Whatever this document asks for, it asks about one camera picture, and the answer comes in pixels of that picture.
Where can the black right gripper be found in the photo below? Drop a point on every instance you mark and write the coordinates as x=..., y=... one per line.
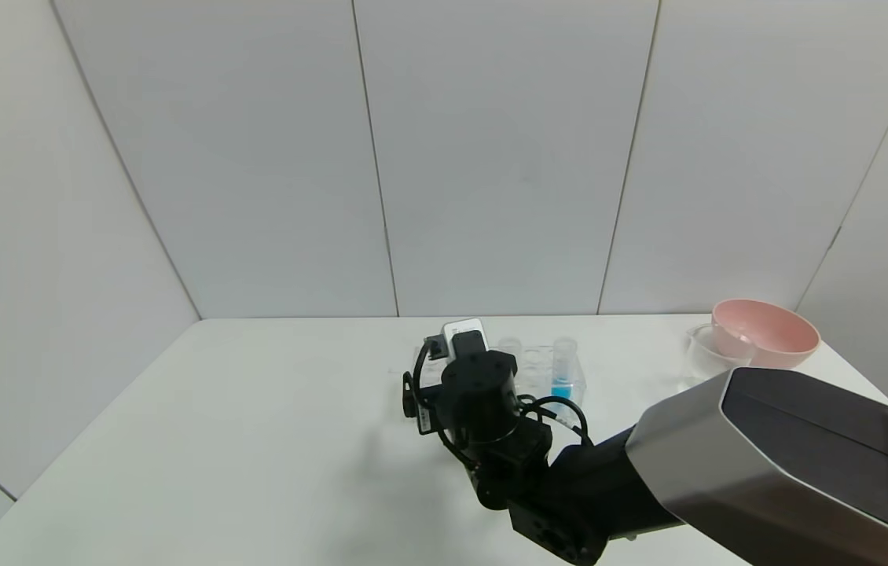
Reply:
x=426, y=420

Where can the test tube with blue pigment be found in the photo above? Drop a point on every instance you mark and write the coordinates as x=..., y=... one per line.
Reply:
x=563, y=381

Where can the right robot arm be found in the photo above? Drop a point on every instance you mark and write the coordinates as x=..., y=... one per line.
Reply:
x=766, y=448

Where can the clear plastic test tube rack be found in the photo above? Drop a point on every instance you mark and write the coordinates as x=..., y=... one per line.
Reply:
x=536, y=369

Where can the clear glass beaker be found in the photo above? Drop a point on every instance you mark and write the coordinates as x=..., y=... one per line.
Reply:
x=707, y=358

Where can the pink bowl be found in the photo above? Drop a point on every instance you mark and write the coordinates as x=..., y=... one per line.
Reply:
x=774, y=338

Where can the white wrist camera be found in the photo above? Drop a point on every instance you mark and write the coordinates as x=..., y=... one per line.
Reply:
x=466, y=334

